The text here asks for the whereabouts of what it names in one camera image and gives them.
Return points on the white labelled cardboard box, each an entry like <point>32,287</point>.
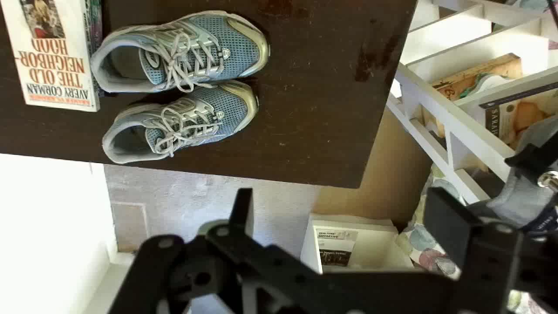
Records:
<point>360,245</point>

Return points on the white wooden shelf unit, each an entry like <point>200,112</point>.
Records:
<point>459,128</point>

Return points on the floral patterned cloth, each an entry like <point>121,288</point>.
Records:
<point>430,250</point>

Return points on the small tan block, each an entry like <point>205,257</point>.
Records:
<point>53,58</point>

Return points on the black edged shelf book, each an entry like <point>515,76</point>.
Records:
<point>517,116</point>

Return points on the blue grey running shoe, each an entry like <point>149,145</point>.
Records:
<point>229,110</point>
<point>227,46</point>

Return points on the brown covered shelf book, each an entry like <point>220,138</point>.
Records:
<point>477,72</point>

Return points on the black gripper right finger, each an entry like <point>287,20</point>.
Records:
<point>489,262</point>

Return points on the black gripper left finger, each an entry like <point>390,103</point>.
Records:
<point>158,262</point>

